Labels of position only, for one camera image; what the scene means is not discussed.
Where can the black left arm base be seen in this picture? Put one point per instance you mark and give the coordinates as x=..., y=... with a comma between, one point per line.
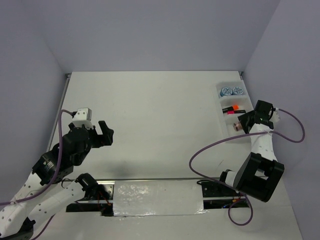
x=101, y=203

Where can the silver foil covered plate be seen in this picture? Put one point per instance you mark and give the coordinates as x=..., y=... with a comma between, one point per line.
x=157, y=198

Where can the orange black highlighter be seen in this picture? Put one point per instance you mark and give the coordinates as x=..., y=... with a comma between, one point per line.
x=230, y=108

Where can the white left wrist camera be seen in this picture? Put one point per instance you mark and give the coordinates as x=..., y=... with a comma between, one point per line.
x=82, y=118

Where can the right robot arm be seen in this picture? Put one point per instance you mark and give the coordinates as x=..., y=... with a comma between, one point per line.
x=261, y=172

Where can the pink capped marker tube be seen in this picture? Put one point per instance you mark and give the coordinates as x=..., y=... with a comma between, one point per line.
x=237, y=126

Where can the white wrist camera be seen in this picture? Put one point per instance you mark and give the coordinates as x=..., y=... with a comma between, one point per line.
x=82, y=118
x=275, y=116

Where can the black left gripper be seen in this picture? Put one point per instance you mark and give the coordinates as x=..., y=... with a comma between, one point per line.
x=107, y=135

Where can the blue patterned tape roll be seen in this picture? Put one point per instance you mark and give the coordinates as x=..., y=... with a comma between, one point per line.
x=237, y=91

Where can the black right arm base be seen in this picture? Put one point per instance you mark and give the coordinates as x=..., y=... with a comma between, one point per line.
x=217, y=196

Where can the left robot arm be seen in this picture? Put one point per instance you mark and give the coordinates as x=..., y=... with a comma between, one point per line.
x=34, y=203

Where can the clear compartment tray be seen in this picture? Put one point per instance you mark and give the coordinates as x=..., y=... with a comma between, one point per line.
x=232, y=100

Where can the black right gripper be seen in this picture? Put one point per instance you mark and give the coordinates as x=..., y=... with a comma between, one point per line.
x=244, y=118

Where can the pink black highlighter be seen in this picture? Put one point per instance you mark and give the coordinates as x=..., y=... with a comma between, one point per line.
x=236, y=112

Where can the blue tape roll sideways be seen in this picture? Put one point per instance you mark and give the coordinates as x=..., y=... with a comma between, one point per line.
x=226, y=91

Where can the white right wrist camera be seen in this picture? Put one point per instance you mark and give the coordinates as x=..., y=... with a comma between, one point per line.
x=275, y=116

